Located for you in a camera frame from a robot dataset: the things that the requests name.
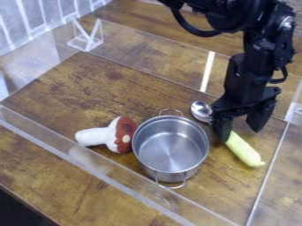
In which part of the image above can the clear acrylic front barrier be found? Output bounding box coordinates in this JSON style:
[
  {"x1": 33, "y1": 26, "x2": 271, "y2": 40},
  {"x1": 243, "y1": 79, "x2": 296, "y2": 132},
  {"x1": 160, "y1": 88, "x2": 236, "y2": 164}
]
[{"x1": 0, "y1": 105, "x2": 237, "y2": 226}]

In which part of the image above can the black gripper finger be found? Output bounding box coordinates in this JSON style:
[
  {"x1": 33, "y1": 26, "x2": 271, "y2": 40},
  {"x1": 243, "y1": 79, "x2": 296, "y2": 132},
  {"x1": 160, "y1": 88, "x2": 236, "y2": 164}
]
[
  {"x1": 212, "y1": 114, "x2": 232, "y2": 142},
  {"x1": 245, "y1": 99, "x2": 276, "y2": 132}
]

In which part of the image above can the clear acrylic triangle stand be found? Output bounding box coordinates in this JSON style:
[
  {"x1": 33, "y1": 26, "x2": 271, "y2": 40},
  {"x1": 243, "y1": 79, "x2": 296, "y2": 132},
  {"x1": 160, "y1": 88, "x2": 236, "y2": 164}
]
[{"x1": 66, "y1": 19, "x2": 104, "y2": 52}]

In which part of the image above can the plush brown white mushroom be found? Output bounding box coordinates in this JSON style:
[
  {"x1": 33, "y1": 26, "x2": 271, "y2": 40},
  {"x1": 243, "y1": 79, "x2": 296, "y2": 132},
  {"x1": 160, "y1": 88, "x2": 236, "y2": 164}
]
[{"x1": 74, "y1": 116, "x2": 136, "y2": 154}]

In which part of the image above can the stainless steel pot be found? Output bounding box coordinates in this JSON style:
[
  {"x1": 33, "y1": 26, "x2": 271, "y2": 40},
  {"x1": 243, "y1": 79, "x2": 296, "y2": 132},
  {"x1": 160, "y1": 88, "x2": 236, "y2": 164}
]
[{"x1": 132, "y1": 109, "x2": 209, "y2": 189}]

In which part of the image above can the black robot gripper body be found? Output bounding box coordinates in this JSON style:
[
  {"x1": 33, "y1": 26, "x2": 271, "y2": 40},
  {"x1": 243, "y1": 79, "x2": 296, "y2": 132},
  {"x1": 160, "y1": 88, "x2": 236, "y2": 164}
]
[{"x1": 211, "y1": 86, "x2": 280, "y2": 118}]

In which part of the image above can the green handled metal spoon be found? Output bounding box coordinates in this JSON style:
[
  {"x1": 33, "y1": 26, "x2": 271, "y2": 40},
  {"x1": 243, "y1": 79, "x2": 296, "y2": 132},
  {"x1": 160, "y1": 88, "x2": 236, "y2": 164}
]
[{"x1": 189, "y1": 101, "x2": 265, "y2": 168}]

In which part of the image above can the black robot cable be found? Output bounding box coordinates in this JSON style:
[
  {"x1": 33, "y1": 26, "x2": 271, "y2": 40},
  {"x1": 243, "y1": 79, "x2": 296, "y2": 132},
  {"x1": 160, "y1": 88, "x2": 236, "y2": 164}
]
[{"x1": 168, "y1": 7, "x2": 289, "y2": 85}]

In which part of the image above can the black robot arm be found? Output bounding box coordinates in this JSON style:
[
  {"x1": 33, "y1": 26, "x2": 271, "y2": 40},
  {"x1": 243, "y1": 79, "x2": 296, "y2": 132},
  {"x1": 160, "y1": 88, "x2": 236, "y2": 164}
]
[{"x1": 157, "y1": 0, "x2": 296, "y2": 141}]

